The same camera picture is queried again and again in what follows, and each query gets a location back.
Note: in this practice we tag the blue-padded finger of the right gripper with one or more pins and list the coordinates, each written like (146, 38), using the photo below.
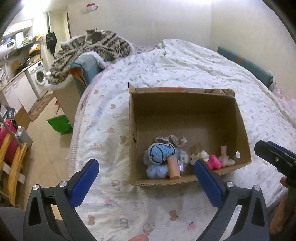
(280, 151)

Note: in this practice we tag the beige lace scrunchie with card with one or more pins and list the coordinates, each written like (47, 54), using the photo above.
(172, 139)

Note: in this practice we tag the white frilly socks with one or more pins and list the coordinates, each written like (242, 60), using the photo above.
(203, 155)

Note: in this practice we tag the person's right hand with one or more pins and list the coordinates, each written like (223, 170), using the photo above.
(283, 221)

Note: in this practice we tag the brown cardboard box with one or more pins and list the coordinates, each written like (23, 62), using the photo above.
(207, 118)

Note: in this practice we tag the white patterned bed quilt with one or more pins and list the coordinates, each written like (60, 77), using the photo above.
(116, 210)

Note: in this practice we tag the teal cushion at bed foot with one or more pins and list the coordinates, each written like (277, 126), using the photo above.
(83, 70)

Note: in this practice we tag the green plastic bin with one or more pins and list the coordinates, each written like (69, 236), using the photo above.
(60, 124)

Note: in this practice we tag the brown door mat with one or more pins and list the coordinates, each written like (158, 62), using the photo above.
(39, 106)

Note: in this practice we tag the patterned knit blanket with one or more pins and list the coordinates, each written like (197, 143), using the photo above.
(105, 51)

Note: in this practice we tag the yellow wooden chair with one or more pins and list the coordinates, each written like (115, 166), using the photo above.
(13, 171)

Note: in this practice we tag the blue whale plush scrunchie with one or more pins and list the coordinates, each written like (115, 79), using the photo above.
(161, 161)

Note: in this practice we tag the white washing machine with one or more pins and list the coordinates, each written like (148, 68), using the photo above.
(37, 78)

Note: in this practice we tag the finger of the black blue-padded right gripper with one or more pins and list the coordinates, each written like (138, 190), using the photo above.
(252, 221)

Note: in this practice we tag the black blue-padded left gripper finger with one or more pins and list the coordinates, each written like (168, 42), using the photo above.
(50, 212)

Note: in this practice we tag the grey small trash bin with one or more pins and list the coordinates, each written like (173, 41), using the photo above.
(23, 136)

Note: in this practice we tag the white kitchen cabinet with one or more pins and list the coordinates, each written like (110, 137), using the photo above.
(18, 93)

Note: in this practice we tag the grey trouser leg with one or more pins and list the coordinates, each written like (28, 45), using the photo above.
(13, 221)

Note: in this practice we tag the pink soft toy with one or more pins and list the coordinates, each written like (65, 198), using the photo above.
(213, 163)

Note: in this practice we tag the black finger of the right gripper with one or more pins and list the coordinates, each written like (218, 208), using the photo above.
(286, 167)

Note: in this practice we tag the teal bolster by wall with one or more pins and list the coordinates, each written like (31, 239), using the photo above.
(259, 73)

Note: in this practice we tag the dark hanging garment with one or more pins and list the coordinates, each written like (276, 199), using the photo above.
(51, 42)

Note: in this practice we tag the tabby cat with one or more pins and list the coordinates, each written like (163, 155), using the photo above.
(93, 36)

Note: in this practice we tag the clear plastic packaged hair accessory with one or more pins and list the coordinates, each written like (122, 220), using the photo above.
(183, 159)

